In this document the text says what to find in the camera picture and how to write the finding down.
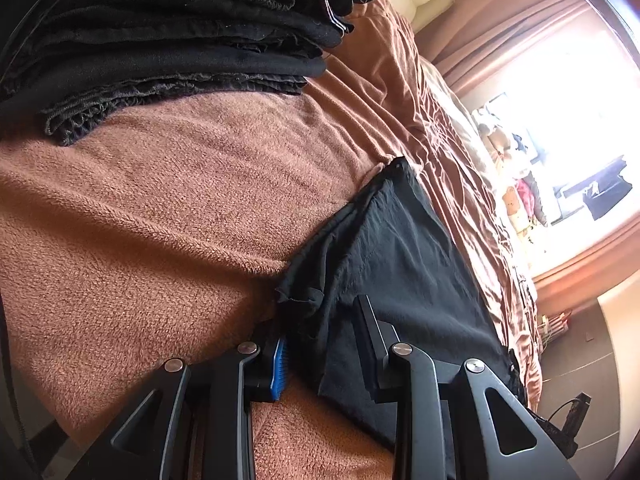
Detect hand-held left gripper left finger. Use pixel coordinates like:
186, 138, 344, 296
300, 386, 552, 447
65, 325, 289, 480

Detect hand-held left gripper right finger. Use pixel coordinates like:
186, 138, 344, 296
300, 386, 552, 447
352, 295, 581, 480

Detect black pants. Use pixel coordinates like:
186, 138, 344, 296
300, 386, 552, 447
274, 156, 528, 453

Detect white slatted rack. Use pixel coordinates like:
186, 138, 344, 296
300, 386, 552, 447
539, 310, 572, 346

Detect pink curtain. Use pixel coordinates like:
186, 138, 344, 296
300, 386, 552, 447
415, 0, 616, 86
530, 220, 640, 316

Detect brown blanket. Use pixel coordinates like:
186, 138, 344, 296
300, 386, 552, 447
0, 0, 543, 480

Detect hanging black clothes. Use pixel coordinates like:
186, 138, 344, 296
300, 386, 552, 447
582, 157, 633, 221

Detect white duvet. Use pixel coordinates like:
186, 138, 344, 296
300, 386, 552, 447
425, 60, 506, 221

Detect white plush toy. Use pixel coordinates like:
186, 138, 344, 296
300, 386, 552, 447
477, 120, 506, 151

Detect black framed window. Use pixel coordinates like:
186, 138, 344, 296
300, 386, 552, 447
470, 30, 640, 231

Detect stack of folded black clothes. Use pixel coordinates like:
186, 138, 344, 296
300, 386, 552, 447
0, 0, 381, 147

